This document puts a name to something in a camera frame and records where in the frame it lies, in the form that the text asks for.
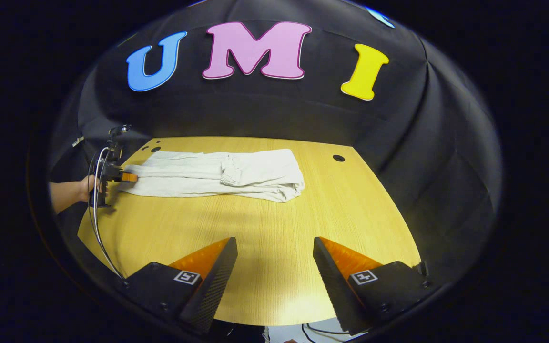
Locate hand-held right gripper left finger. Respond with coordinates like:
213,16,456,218
121,237,238,334

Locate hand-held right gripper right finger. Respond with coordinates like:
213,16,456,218
313,237,431,335

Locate white jeans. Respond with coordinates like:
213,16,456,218
118,149,305,203

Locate black backdrop cloth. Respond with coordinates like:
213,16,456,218
48,0,503,286

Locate black cable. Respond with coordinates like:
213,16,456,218
302,323,351,342

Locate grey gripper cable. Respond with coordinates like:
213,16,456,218
87,147,125,280

